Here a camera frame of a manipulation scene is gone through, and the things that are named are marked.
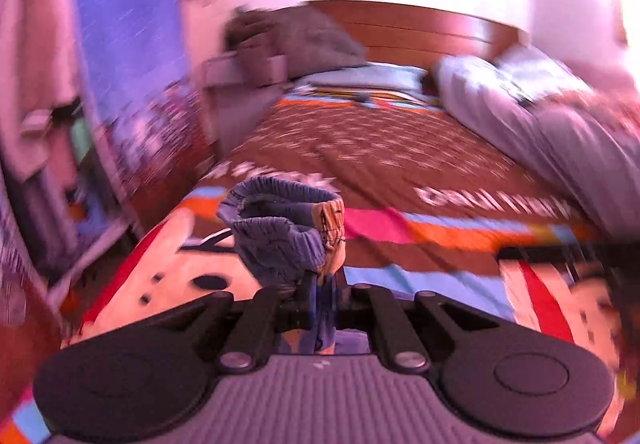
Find pale wooden nightstand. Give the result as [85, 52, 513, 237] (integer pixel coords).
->
[201, 51, 287, 161]

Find pink fleece coat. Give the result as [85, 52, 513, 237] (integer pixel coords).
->
[0, 0, 87, 186]

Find blue printed pants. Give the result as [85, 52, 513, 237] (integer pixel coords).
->
[216, 175, 347, 356]

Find blue printed curtain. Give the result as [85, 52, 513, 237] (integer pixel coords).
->
[66, 0, 217, 221]

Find lavender duvet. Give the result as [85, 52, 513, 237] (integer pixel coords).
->
[431, 44, 640, 239]

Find pale blue crumpled pillow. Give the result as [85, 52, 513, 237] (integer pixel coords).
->
[494, 45, 577, 101]

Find light blue pillow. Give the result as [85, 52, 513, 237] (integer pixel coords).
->
[291, 64, 432, 96]

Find wooden headboard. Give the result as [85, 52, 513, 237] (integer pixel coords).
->
[306, 0, 532, 71]

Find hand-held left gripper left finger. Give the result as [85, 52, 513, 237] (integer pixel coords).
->
[145, 285, 303, 371]

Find colourful printed bed sheet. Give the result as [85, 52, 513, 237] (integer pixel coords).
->
[10, 89, 640, 444]

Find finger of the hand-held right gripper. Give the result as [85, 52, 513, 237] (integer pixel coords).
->
[495, 244, 640, 277]

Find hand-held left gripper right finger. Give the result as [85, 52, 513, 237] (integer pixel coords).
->
[345, 284, 507, 371]

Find floral patterned cloth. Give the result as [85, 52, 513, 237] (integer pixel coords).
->
[529, 88, 640, 127]

